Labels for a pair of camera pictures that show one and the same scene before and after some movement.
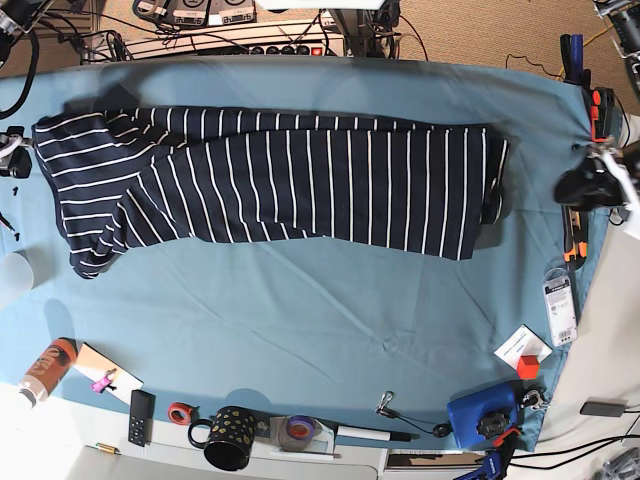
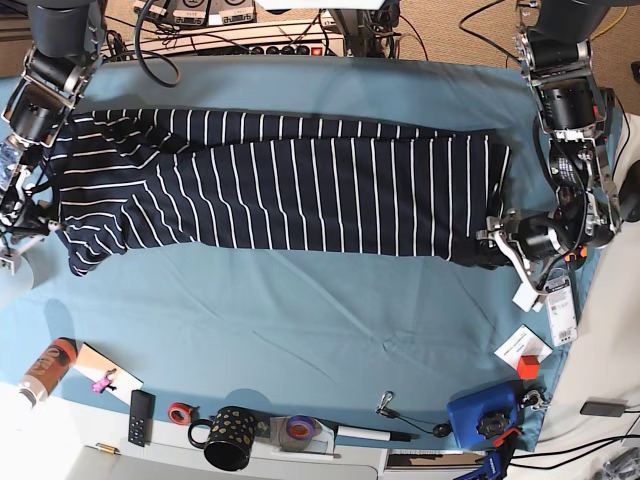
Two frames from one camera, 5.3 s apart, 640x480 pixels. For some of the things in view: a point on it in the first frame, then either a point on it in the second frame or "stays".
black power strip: x=271 y=50 stays
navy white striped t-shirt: x=118 y=177 stays
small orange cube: x=528 y=367 stays
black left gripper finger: x=591 y=186 -> x=491 y=255
